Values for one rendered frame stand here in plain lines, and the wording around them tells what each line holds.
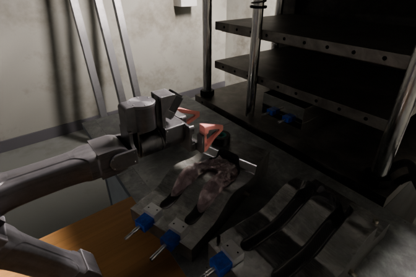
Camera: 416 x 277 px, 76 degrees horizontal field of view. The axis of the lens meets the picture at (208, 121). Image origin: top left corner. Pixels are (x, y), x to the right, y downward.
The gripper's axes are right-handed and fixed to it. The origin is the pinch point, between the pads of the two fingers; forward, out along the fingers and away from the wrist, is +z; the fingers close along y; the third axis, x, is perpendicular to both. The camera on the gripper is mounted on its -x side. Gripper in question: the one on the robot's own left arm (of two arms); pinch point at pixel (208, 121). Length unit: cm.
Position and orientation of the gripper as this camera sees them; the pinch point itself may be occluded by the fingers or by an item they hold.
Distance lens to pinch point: 68.2
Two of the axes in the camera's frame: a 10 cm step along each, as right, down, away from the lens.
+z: 7.9, -2.7, 5.5
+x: -0.2, 8.9, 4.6
